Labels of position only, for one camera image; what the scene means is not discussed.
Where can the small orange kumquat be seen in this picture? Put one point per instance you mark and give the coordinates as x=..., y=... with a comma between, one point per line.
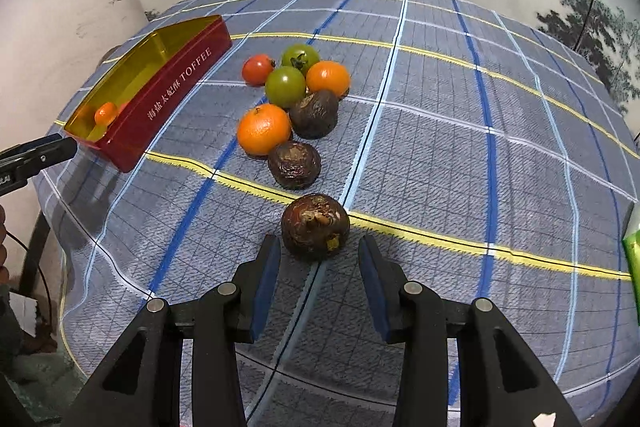
x=105, y=113
x=123, y=107

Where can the green packet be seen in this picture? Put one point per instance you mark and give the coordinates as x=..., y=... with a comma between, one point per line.
x=633, y=267

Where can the red and gold tin box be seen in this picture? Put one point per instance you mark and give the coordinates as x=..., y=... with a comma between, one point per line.
x=165, y=92

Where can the blue plaid tablecloth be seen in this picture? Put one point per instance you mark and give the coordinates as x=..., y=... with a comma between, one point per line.
x=450, y=157

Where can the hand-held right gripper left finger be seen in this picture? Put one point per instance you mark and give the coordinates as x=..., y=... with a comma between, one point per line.
x=265, y=287

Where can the person's left hand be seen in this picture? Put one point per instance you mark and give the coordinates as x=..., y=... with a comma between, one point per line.
x=2, y=242

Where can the orange mandarin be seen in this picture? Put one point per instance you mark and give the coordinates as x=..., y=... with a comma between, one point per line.
x=327, y=78
x=264, y=131

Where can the green tomato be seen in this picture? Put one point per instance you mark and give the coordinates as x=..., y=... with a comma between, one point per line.
x=311, y=53
x=285, y=87

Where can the dark wrinkled passion fruit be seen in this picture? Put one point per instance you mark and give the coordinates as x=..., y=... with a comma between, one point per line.
x=295, y=164
x=314, y=114
x=315, y=227

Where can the black furniture leg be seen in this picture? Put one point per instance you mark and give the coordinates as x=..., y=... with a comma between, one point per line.
x=35, y=252

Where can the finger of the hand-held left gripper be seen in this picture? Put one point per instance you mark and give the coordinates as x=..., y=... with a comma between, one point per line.
x=52, y=154
x=30, y=147

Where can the white paper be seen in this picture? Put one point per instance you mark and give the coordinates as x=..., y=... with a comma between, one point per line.
x=24, y=314

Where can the red tomato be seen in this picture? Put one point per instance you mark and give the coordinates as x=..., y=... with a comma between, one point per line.
x=256, y=71

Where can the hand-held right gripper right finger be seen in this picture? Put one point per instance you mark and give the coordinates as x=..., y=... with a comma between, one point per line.
x=372, y=287

